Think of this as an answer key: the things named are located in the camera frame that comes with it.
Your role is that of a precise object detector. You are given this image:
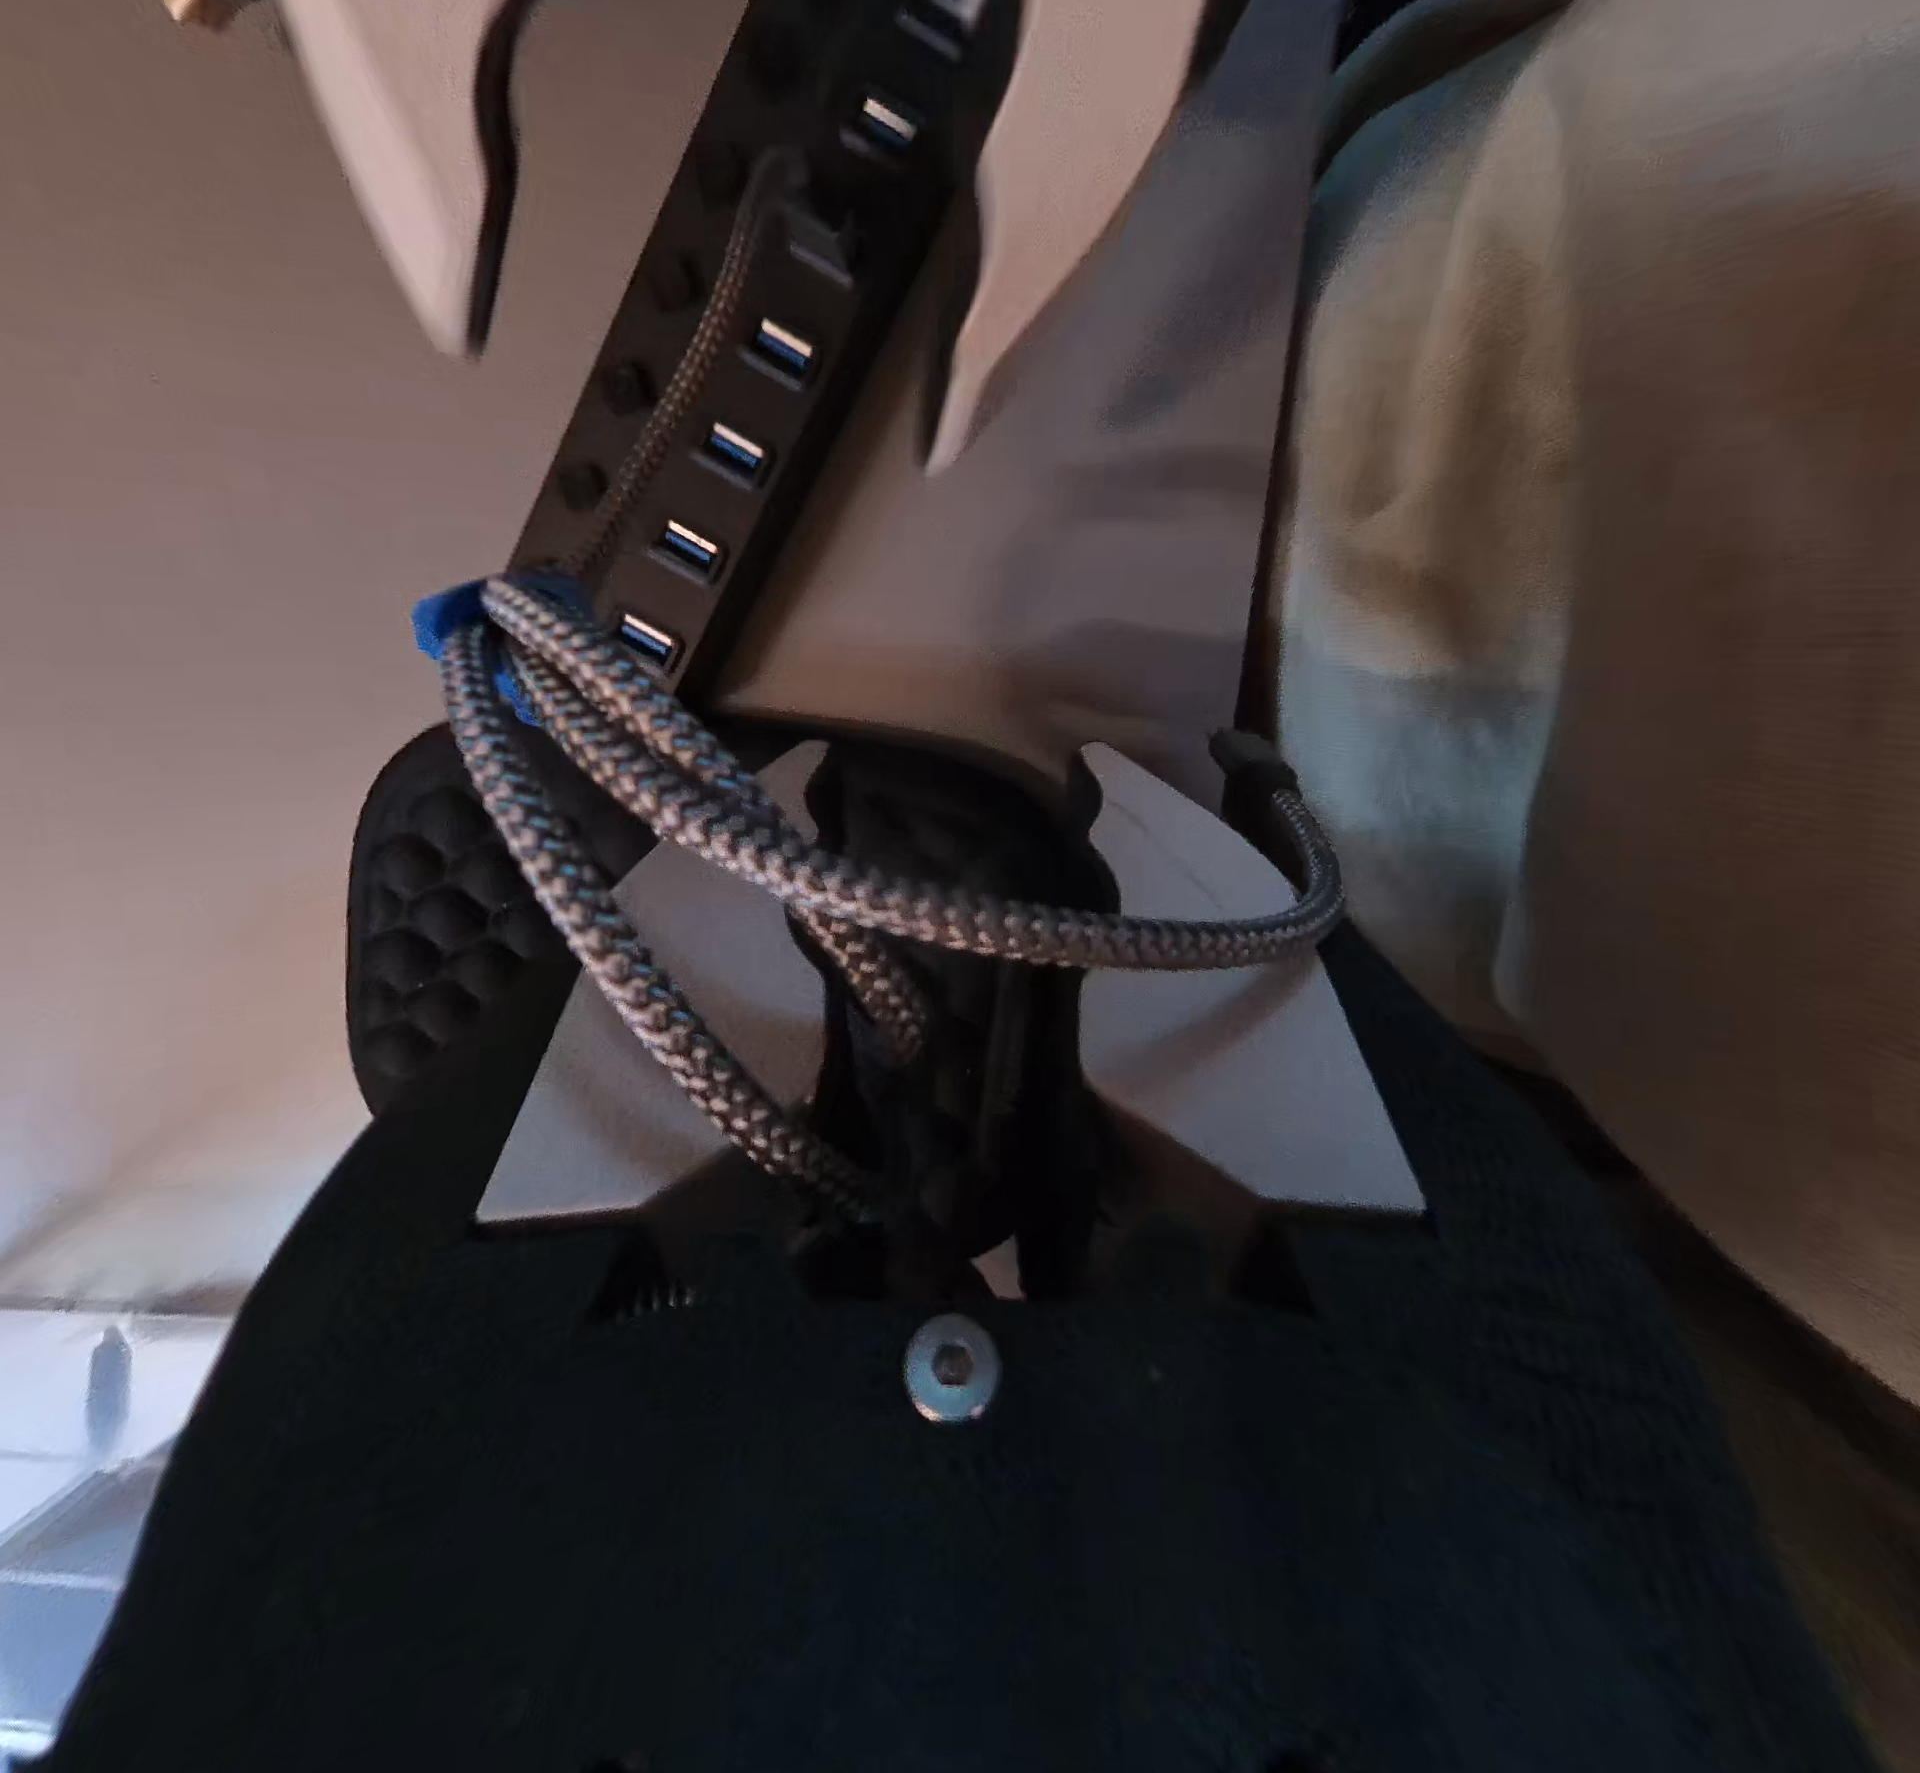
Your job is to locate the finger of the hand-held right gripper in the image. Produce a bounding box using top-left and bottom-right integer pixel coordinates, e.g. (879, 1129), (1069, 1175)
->
(917, 0), (1251, 480)
(230, 0), (551, 361)

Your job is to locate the blue tape piece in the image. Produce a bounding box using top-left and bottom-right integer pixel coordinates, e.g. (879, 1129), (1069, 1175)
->
(408, 577), (591, 729)

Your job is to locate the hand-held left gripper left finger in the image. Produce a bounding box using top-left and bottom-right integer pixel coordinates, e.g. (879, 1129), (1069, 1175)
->
(473, 737), (850, 1226)

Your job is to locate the person's cream shirt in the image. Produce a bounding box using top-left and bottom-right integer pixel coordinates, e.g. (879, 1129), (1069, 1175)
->
(1272, 0), (1920, 1405)

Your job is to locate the black usb hub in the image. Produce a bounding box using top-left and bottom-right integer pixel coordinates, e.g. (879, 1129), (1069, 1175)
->
(502, 0), (1023, 729)

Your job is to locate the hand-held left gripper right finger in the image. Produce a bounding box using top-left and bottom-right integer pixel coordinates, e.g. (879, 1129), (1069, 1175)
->
(1069, 743), (1430, 1219)

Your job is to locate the honeycomb black pad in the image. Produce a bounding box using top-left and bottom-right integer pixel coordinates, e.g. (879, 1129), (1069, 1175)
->
(345, 729), (604, 1120)

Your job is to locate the grey braided usb cable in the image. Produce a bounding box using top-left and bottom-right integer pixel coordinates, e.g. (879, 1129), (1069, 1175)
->
(431, 146), (1348, 1223)

